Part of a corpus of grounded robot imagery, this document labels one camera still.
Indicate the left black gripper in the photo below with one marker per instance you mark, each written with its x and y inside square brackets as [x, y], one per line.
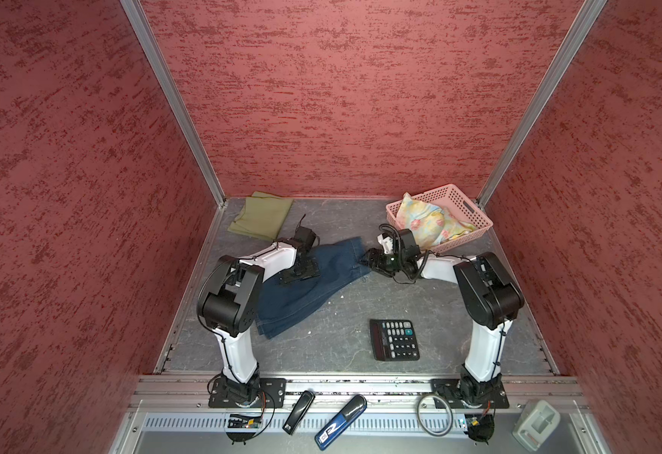
[312, 270]

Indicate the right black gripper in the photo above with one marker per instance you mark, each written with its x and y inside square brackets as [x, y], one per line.
[372, 253]

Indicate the blue denim skirt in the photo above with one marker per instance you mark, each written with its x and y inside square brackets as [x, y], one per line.
[281, 306]

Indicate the olive green skirt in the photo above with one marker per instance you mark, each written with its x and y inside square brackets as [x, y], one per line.
[262, 216]

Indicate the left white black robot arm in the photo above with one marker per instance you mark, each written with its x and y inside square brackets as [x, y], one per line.
[228, 304]

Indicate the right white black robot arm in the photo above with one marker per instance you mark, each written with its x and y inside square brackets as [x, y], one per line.
[492, 301]

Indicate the pastel patterned cloth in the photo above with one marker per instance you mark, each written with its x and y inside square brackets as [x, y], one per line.
[431, 225]

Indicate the black desk calculator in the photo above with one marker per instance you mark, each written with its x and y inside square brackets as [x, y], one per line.
[394, 340]

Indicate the pink plastic basket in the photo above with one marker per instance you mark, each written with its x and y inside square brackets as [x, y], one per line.
[455, 201]

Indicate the blue black stapler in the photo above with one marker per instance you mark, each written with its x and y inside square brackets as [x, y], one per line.
[341, 421]

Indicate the left small circuit board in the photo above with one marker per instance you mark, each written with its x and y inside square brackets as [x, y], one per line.
[245, 422]

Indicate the small circuit board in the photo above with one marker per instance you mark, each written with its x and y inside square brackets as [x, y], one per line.
[245, 422]
[481, 429]

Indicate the right small circuit board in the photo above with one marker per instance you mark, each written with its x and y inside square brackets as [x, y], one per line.
[481, 429]

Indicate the grey plastic dispenser box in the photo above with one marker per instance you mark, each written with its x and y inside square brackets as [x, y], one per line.
[536, 423]

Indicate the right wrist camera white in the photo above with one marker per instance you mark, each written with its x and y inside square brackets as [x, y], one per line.
[387, 243]

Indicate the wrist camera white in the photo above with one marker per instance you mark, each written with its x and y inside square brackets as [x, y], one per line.
[387, 243]
[305, 237]

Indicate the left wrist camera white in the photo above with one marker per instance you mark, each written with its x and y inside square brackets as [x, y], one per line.
[305, 237]

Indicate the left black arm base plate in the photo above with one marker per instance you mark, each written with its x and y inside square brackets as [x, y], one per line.
[269, 392]

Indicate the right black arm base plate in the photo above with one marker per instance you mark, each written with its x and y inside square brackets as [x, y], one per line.
[467, 393]

